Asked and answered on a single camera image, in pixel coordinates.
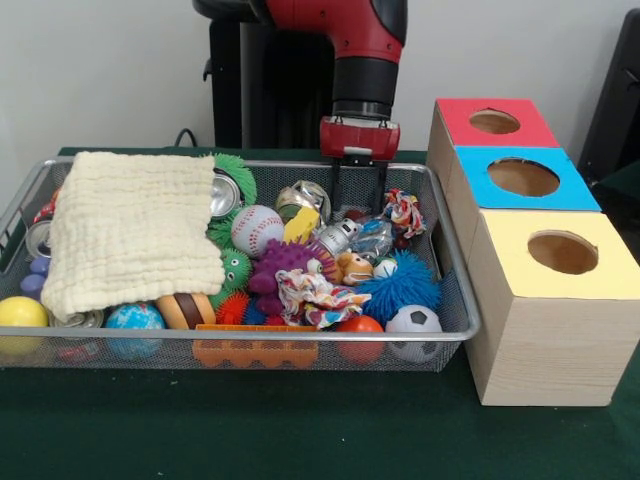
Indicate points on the purple spiky toy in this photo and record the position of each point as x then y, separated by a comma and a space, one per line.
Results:
285, 262

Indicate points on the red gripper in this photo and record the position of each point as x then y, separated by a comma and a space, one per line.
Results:
360, 137

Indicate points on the blue puffer ball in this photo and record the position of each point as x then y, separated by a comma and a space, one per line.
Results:
400, 295

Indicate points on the green puffer ball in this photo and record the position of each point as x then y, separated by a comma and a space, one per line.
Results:
242, 172

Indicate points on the dark green table cloth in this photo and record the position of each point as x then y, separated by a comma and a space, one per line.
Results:
625, 185
300, 425

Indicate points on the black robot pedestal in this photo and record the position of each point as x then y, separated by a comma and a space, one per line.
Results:
280, 75

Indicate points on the cream waffle cloth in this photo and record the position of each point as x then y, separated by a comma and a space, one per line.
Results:
135, 235

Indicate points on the white baseball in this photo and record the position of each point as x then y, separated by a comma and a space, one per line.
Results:
257, 231

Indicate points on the crushed drink can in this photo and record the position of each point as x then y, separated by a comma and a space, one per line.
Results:
300, 200

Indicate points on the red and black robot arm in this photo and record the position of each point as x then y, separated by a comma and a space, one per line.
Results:
365, 75

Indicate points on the crushed clear plastic bottle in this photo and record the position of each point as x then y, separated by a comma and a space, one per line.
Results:
374, 236

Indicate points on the soccer ball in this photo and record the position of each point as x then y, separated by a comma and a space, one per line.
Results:
414, 320

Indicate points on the black chair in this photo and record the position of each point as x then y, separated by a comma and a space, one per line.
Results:
615, 100

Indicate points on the toy hamburger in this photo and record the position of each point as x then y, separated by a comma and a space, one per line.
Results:
187, 310

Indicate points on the wooden box with three holes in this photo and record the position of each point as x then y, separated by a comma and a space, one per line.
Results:
545, 350

